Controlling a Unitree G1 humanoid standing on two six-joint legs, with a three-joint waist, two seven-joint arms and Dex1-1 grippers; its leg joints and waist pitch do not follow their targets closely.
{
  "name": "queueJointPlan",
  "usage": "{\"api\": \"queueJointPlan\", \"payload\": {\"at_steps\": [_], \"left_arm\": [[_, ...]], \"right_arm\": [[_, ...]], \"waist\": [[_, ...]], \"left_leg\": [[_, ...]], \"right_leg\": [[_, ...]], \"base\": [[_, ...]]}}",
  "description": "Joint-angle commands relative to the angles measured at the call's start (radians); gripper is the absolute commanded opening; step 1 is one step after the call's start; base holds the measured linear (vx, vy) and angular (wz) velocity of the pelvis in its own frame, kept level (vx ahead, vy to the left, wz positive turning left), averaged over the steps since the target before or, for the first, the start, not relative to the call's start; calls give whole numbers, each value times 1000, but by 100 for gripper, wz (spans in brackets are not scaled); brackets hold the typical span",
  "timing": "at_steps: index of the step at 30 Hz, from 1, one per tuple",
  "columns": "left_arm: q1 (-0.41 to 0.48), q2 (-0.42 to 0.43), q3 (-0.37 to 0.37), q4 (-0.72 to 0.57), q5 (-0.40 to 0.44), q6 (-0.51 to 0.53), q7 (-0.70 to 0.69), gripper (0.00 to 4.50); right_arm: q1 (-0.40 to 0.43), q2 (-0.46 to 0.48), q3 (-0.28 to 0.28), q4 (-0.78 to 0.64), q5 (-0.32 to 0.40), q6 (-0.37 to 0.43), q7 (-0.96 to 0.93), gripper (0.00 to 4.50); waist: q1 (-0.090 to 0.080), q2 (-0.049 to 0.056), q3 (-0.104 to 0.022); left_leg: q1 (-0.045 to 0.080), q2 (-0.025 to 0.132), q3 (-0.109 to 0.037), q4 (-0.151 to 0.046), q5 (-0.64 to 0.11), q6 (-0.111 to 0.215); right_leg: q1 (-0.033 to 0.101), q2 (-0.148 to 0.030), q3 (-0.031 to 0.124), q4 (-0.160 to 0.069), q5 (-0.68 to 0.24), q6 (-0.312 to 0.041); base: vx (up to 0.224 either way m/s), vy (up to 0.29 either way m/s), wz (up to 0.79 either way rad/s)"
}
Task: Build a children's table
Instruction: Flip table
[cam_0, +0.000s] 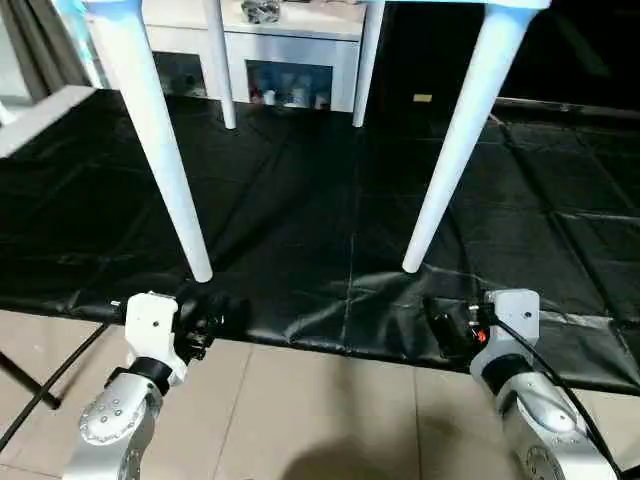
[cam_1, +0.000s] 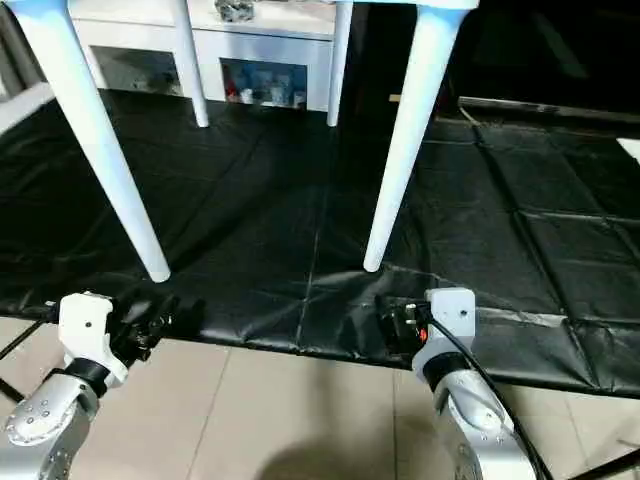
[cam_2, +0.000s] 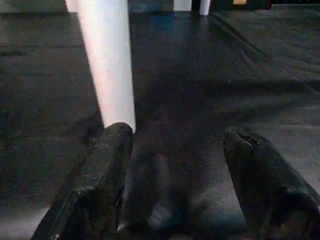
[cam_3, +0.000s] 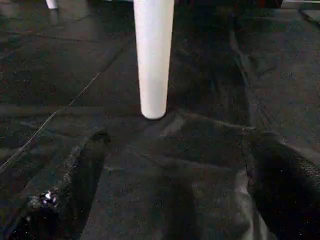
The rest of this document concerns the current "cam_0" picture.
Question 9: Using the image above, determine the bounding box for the white plastic table leg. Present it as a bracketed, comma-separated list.
[85, 0, 214, 285]
[401, 0, 551, 275]
[204, 0, 239, 131]
[351, 0, 387, 129]

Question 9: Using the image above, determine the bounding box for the black work mat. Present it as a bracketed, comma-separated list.
[0, 88, 640, 393]

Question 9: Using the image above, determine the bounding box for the black metal bar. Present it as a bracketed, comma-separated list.
[495, 95, 640, 113]

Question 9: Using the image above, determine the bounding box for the white glass-door cabinet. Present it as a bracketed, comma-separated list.
[100, 0, 367, 113]

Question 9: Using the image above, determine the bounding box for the crumpled silver object on cabinet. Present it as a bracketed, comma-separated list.
[240, 0, 284, 25]

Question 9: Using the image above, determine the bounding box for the dark grey curtain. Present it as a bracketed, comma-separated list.
[0, 0, 101, 101]

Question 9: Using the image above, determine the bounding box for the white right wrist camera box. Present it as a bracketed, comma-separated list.
[482, 290, 542, 373]

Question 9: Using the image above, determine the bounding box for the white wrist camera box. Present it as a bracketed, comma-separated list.
[122, 292, 191, 387]
[482, 290, 542, 373]

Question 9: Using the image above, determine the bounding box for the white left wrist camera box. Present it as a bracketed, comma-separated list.
[122, 292, 191, 387]

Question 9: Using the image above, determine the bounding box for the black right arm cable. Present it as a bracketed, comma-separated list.
[478, 308, 613, 471]

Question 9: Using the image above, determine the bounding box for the black table frame leg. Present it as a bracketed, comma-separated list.
[0, 350, 63, 411]

